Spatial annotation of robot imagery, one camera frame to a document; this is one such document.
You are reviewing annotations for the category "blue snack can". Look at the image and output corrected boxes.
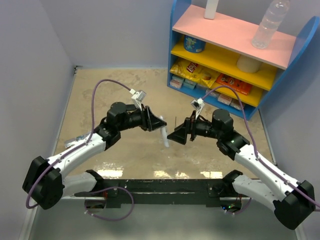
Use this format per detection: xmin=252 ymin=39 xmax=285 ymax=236
xmin=183 ymin=35 xmax=206 ymax=53

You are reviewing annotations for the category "red snack packet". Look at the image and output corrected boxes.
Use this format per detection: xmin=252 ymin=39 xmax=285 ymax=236
xmin=64 ymin=134 xmax=89 ymax=149

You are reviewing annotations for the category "white remote control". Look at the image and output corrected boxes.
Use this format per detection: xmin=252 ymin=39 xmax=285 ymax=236
xmin=160 ymin=126 xmax=170 ymax=148

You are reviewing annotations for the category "white paper roll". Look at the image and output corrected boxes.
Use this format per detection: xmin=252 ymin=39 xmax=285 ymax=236
xmin=236 ymin=54 xmax=262 ymax=73

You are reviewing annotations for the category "small white box leftmost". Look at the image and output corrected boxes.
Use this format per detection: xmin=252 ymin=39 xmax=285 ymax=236
xmin=169 ymin=75 xmax=185 ymax=89

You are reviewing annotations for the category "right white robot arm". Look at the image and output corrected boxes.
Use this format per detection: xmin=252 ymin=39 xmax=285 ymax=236
xmin=167 ymin=109 xmax=316 ymax=230

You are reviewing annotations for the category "yellow Lays chips bag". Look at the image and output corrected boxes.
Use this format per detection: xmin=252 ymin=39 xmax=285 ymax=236
xmin=170 ymin=58 xmax=221 ymax=88

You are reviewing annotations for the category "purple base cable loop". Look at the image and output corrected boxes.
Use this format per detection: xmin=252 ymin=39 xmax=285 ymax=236
xmin=83 ymin=186 xmax=136 ymax=221

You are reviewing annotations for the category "white bottle on shelf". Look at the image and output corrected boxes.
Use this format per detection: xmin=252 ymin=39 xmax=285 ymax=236
xmin=204 ymin=0 xmax=219 ymax=20

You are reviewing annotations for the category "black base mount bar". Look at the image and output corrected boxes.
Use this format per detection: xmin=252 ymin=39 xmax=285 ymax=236
xmin=75 ymin=170 xmax=243 ymax=208

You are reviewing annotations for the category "blue shelf unit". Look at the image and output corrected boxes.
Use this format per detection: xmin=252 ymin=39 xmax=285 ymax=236
xmin=168 ymin=0 xmax=320 ymax=119

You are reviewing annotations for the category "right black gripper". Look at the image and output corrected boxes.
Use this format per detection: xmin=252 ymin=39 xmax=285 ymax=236
xmin=167 ymin=110 xmax=222 ymax=145

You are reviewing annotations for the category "clear plastic water bottle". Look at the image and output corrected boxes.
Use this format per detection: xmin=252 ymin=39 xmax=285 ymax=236
xmin=251 ymin=0 xmax=291 ymax=49

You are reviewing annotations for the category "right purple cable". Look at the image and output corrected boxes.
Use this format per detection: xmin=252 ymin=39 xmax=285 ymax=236
xmin=201 ymin=85 xmax=320 ymax=209

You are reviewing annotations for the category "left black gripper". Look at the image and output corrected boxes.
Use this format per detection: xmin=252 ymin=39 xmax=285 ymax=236
xmin=118 ymin=103 xmax=166 ymax=132

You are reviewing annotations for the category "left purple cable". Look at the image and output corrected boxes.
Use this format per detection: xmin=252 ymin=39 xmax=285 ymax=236
xmin=25 ymin=79 xmax=133 ymax=210

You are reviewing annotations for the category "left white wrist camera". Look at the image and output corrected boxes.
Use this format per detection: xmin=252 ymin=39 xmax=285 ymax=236
xmin=129 ymin=88 xmax=147 ymax=110

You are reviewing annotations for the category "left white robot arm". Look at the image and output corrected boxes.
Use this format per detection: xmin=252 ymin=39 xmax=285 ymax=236
xmin=22 ymin=102 xmax=167 ymax=210

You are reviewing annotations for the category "small white box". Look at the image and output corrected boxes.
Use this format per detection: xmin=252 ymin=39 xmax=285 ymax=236
xmin=217 ymin=94 xmax=233 ymax=106
xmin=205 ymin=88 xmax=220 ymax=98
xmin=183 ymin=78 xmax=197 ymax=90
xmin=229 ymin=99 xmax=246 ymax=111
xmin=169 ymin=75 xmax=185 ymax=89

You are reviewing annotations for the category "orange snack box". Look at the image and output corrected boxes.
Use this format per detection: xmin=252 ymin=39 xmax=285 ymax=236
xmin=216 ymin=73 xmax=253 ymax=96

